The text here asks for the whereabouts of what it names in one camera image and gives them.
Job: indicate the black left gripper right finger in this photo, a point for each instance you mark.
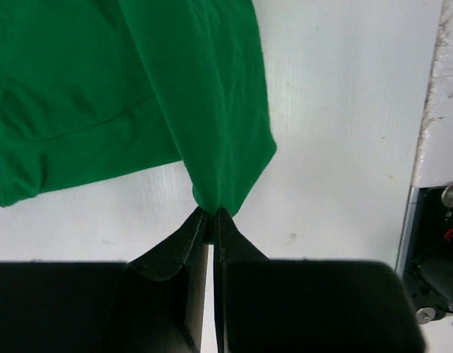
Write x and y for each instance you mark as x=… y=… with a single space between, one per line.
x=265 y=305

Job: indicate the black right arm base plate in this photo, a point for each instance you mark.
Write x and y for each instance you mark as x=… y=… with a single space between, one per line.
x=425 y=258

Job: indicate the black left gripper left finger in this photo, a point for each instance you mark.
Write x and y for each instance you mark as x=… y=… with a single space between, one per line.
x=154 y=303

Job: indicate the green t shirt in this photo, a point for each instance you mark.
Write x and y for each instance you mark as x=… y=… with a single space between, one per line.
x=93 y=90

